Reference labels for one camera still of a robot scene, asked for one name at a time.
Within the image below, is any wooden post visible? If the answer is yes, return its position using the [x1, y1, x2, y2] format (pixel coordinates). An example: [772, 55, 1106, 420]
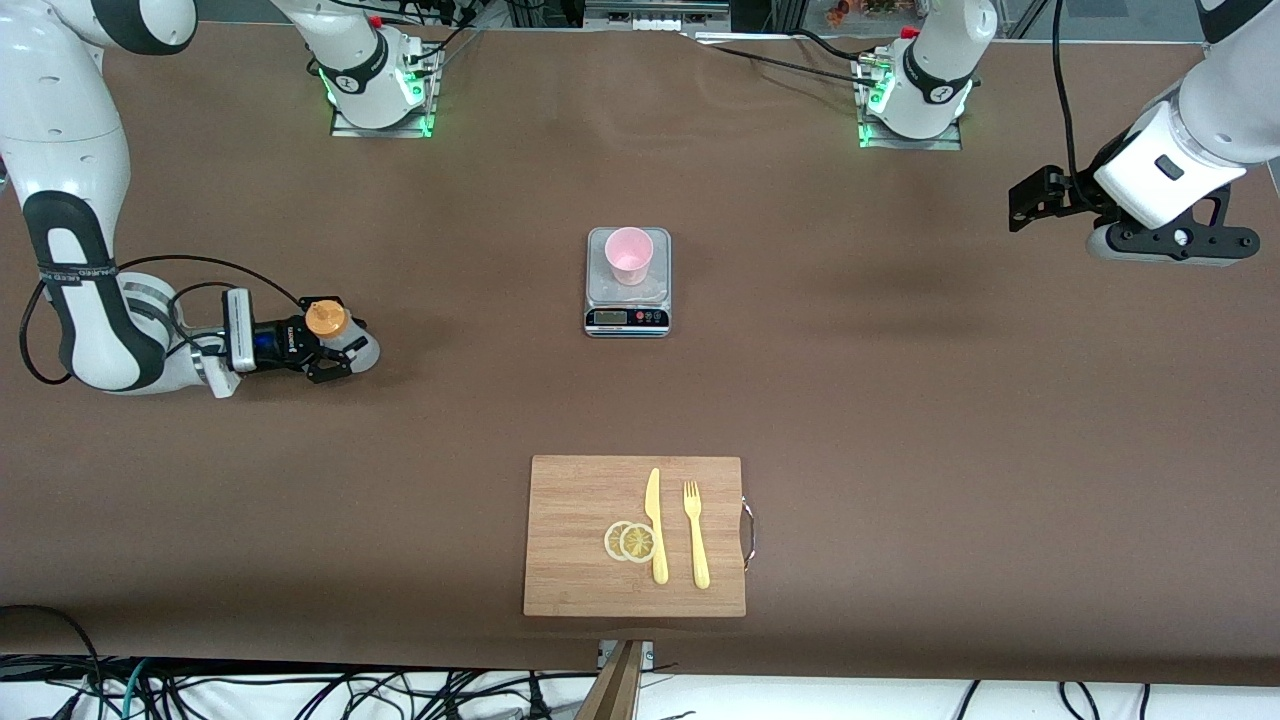
[575, 640, 643, 720]

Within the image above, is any wooden cutting board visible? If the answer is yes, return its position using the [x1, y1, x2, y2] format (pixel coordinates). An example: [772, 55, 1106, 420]
[523, 455, 747, 618]

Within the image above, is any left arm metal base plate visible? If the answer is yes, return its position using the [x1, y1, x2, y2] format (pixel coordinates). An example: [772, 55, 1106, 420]
[858, 108, 963, 152]

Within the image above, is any translucent sauce bottle orange cap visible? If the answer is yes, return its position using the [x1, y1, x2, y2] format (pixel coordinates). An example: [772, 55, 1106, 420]
[305, 301, 382, 375]

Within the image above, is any yellow plastic fork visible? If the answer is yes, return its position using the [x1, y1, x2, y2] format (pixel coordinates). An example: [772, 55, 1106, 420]
[683, 480, 711, 590]

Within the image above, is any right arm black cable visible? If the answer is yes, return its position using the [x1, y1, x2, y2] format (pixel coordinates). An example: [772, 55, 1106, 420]
[18, 254, 306, 386]

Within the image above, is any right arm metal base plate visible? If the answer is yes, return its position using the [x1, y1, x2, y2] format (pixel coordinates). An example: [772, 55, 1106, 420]
[330, 98, 437, 139]

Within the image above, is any yellow plastic knife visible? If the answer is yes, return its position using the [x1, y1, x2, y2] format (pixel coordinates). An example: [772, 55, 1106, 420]
[645, 467, 669, 586]

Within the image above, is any brown table cover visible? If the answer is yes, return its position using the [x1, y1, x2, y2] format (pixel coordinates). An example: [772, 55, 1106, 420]
[0, 18, 1280, 687]

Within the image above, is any silver digital kitchen scale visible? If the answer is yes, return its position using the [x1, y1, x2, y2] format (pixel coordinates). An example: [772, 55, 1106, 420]
[584, 227, 672, 339]

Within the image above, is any teal floor cable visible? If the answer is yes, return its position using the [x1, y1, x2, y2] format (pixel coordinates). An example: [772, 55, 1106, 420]
[118, 658, 153, 720]

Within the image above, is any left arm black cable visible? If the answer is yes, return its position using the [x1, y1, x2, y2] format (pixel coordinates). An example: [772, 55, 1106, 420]
[1051, 0, 1083, 181]

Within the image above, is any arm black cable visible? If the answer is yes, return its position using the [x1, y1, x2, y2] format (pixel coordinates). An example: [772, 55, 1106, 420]
[1051, 0, 1083, 181]
[18, 254, 306, 386]

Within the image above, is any black base cable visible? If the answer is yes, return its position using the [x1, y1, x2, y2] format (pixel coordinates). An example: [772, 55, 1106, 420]
[405, 0, 487, 63]

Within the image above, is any black table cable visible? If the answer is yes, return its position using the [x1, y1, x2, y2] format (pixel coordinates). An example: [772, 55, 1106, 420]
[795, 28, 881, 65]
[690, 38, 883, 91]

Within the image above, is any grey power strip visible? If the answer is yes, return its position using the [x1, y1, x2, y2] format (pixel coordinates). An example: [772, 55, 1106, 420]
[585, 0, 731, 33]

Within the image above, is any black looped floor cable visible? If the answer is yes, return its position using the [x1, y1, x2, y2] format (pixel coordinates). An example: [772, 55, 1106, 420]
[0, 604, 106, 701]

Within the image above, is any pink plastic cup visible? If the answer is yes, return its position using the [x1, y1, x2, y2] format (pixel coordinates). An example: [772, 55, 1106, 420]
[605, 227, 655, 287]

